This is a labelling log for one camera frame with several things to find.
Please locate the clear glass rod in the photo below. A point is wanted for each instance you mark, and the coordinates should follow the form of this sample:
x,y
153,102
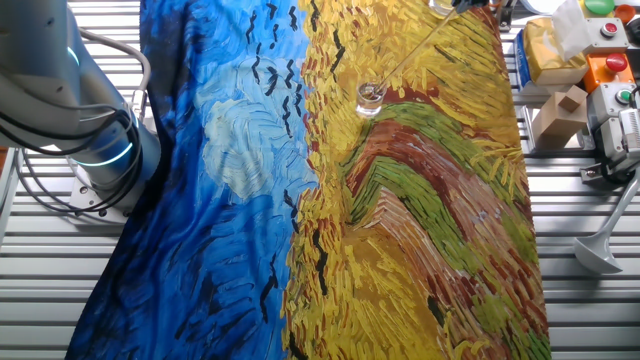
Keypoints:
x,y
417,47

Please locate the painted wheatfield tablecloth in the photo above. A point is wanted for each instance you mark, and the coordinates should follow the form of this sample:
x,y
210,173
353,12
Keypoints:
x,y
225,200

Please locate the white rounded object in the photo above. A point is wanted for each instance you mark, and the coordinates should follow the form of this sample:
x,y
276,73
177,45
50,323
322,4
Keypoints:
x,y
542,5

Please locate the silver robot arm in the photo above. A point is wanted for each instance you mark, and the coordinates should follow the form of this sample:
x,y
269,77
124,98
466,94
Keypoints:
x,y
40,50

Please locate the white tissue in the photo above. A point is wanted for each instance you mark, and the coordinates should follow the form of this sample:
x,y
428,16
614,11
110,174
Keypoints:
x,y
570,30

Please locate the blue pack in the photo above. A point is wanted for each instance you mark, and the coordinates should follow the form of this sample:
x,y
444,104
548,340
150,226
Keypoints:
x,y
521,65

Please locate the yellow paper pack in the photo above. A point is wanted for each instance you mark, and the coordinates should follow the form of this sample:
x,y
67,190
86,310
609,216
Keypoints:
x,y
550,60

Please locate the grey box with red button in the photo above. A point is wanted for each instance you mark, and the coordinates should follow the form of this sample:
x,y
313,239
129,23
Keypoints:
x,y
594,44

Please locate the small glass beaker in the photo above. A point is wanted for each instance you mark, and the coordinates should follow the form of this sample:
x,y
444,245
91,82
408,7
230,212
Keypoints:
x,y
369,106

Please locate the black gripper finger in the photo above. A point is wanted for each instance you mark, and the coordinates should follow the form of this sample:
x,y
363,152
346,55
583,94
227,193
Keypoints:
x,y
467,5

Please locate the silver angle bracket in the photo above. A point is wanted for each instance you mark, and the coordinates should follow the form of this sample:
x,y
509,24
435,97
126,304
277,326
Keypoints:
x,y
592,174

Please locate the grey metal tray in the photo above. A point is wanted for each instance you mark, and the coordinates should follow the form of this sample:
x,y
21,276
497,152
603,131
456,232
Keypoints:
x,y
527,131

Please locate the grey box with green button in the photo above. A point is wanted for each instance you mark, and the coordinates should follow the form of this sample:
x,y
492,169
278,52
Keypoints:
x,y
602,107

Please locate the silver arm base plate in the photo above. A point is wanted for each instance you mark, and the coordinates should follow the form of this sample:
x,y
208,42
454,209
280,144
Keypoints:
x,y
85,202

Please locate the orange box with red button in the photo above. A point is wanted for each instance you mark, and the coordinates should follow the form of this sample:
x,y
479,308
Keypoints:
x,y
595,77

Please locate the beige wooden block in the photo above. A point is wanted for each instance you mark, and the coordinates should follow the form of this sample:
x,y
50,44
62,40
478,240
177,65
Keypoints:
x,y
552,127

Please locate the large glass beaker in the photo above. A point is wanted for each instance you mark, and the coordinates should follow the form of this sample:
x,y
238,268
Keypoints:
x,y
441,7

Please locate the grey metal frame bar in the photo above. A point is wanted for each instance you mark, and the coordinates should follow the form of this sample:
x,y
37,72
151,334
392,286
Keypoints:
x,y
7,200

